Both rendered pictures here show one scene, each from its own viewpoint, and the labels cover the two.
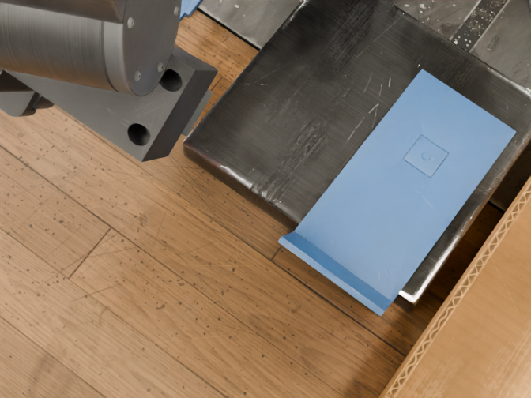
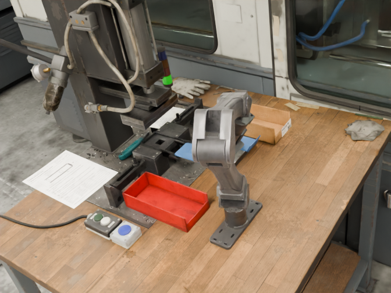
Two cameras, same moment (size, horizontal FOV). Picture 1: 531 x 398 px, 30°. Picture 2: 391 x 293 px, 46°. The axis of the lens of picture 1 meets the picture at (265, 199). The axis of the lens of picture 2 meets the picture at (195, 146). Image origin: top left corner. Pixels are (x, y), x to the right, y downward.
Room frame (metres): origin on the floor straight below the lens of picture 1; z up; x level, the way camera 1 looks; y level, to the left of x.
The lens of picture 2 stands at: (0.10, 1.27, 1.91)
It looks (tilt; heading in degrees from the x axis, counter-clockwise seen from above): 36 degrees down; 282
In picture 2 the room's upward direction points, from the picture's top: 11 degrees counter-clockwise
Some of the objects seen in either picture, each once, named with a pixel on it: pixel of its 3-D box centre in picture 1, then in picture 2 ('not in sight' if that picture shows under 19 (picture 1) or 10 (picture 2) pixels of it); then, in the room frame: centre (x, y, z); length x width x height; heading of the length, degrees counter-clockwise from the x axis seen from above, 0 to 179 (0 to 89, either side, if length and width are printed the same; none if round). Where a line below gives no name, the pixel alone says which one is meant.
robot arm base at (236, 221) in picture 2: not in sight; (235, 213); (0.22, 0.30, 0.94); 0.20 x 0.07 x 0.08; 60
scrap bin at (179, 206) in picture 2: not in sight; (165, 200); (0.44, 0.22, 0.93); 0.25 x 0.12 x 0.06; 150
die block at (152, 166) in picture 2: not in sight; (163, 149); (0.48, -0.04, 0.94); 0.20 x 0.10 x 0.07; 60
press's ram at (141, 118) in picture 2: not in sight; (127, 78); (0.55, -0.06, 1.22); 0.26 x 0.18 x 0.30; 150
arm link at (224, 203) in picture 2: not in sight; (233, 195); (0.22, 0.29, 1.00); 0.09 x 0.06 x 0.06; 171
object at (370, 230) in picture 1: (402, 184); (237, 138); (0.22, -0.08, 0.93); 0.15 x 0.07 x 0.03; 149
